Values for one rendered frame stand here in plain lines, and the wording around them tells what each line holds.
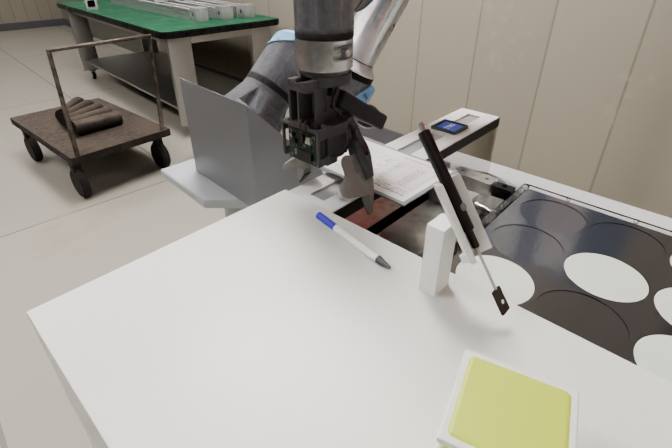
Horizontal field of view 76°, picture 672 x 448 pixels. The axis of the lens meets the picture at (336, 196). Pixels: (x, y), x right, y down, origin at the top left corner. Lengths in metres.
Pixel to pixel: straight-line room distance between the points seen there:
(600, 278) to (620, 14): 1.89
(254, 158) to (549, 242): 0.53
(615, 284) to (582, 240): 0.10
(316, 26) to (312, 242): 0.26
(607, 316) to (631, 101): 1.93
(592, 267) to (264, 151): 0.58
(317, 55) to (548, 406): 0.42
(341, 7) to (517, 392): 0.43
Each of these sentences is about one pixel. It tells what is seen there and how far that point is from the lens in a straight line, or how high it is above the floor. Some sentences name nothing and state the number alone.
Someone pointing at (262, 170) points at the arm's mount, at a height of 0.91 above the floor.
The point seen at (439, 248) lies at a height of 1.03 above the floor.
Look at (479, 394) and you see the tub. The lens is 0.32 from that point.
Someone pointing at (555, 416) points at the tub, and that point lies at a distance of 0.33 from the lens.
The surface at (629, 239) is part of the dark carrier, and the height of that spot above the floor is 0.90.
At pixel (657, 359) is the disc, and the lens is 0.60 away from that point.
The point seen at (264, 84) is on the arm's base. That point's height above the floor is 1.03.
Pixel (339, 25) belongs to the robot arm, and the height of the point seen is 1.21.
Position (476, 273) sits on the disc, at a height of 0.90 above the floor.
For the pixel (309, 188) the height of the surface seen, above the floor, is 0.96.
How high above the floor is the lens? 1.28
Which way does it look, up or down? 30 degrees down
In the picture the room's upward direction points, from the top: straight up
